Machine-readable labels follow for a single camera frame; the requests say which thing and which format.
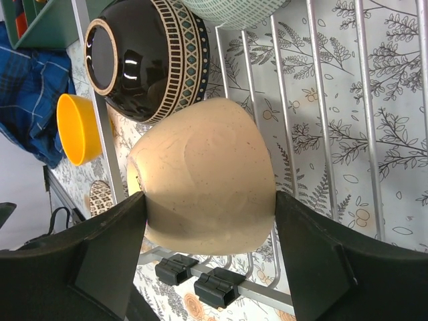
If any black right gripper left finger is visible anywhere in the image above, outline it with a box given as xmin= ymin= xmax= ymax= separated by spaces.
xmin=1 ymin=192 xmax=146 ymax=320

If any yellow bowl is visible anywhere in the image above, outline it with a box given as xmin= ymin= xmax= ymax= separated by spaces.
xmin=56 ymin=94 xmax=102 ymax=166

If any aluminium frame rail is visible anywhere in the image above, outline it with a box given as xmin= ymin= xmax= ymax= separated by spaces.
xmin=43 ymin=165 xmax=86 ymax=233

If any blue plaid cloth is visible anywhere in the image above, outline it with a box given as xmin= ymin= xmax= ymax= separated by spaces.
xmin=1 ymin=21 xmax=76 ymax=169

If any pale green bowl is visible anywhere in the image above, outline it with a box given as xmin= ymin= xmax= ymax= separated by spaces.
xmin=181 ymin=0 xmax=290 ymax=30

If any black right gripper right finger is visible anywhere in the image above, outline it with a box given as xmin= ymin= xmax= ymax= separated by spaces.
xmin=276 ymin=191 xmax=427 ymax=320

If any silver wire dish rack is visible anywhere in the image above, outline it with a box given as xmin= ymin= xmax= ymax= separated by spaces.
xmin=70 ymin=0 xmax=428 ymax=315

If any floral table mat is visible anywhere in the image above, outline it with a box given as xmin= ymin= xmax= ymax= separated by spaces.
xmin=53 ymin=1 xmax=427 ymax=320

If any beige ceramic bowl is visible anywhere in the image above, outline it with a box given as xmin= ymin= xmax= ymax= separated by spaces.
xmin=126 ymin=98 xmax=276 ymax=255

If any brown patterned white bowl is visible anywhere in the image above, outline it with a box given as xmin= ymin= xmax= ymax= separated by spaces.
xmin=89 ymin=181 xmax=114 ymax=217

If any black patterned bowl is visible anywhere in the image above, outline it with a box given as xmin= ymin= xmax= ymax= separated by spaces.
xmin=84 ymin=1 xmax=210 ymax=125

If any green compartment tray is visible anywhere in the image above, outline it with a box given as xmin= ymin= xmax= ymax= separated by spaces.
xmin=1 ymin=1 xmax=78 ymax=49

